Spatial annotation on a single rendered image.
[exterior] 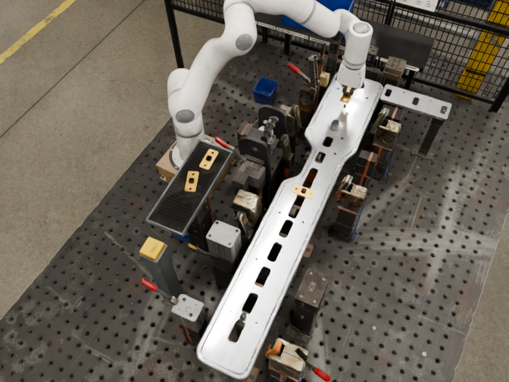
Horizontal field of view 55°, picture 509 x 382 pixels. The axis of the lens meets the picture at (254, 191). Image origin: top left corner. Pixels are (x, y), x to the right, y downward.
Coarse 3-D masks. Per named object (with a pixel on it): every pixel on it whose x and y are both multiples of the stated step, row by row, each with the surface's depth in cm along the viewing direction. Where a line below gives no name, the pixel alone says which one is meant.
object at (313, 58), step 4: (312, 56) 191; (316, 56) 192; (308, 60) 191; (312, 60) 190; (316, 60) 191; (320, 60) 190; (312, 64) 192; (316, 64) 195; (320, 64) 192; (312, 68) 194; (316, 68) 196; (312, 72) 195; (316, 72) 198; (312, 76) 197; (316, 76) 200; (312, 80) 199; (316, 80) 202; (312, 84) 201; (316, 88) 202
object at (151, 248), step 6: (150, 240) 155; (156, 240) 155; (144, 246) 154; (150, 246) 154; (156, 246) 154; (162, 246) 154; (144, 252) 153; (150, 252) 153; (156, 252) 153; (156, 258) 153
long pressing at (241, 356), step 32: (352, 96) 208; (320, 128) 199; (352, 128) 199; (288, 192) 183; (320, 192) 183; (256, 256) 169; (288, 256) 169; (256, 288) 163; (288, 288) 164; (224, 320) 157; (256, 320) 157; (224, 352) 152; (256, 352) 152
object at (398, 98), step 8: (384, 88) 211; (392, 88) 211; (400, 88) 211; (384, 96) 208; (392, 96) 208; (400, 96) 208; (408, 96) 208; (416, 96) 208; (424, 96) 208; (392, 104) 207; (400, 104) 206; (408, 104) 206; (424, 104) 206; (432, 104) 205; (440, 104) 205; (448, 104) 205; (416, 112) 205; (424, 112) 203; (432, 112) 203; (440, 112) 203; (448, 112) 203; (440, 120) 202
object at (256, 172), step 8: (240, 168) 180; (248, 168) 180; (256, 168) 180; (264, 168) 180; (256, 176) 178; (264, 176) 184; (248, 184) 183; (256, 184) 181; (264, 184) 189; (256, 192) 185
